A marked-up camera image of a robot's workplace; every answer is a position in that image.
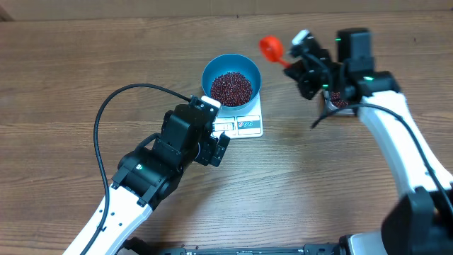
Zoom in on red measuring scoop blue handle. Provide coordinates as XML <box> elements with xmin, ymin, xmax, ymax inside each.
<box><xmin>258</xmin><ymin>35</ymin><xmax>290</xmax><ymax>68</ymax></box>

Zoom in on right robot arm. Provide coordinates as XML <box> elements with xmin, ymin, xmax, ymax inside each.
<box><xmin>285</xmin><ymin>28</ymin><xmax>452</xmax><ymax>254</ymax></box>

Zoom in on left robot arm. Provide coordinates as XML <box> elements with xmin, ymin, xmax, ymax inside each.
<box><xmin>65</xmin><ymin>96</ymin><xmax>230</xmax><ymax>254</ymax></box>

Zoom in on white digital kitchen scale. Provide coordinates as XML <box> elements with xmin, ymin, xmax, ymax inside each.
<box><xmin>212</xmin><ymin>94</ymin><xmax>263</xmax><ymax>139</ymax></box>

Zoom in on red beans in bowl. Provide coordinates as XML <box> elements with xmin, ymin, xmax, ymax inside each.
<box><xmin>210</xmin><ymin>72</ymin><xmax>253</xmax><ymax>107</ymax></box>

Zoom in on blue bowl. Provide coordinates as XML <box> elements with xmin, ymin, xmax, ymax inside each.
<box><xmin>201</xmin><ymin>54</ymin><xmax>262</xmax><ymax>110</ymax></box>

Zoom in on clear plastic container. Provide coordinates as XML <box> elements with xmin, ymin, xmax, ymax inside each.
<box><xmin>322</xmin><ymin>90</ymin><xmax>355</xmax><ymax>116</ymax></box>

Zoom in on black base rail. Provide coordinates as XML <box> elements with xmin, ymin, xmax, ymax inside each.
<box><xmin>120</xmin><ymin>233</ymin><xmax>386</xmax><ymax>255</ymax></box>

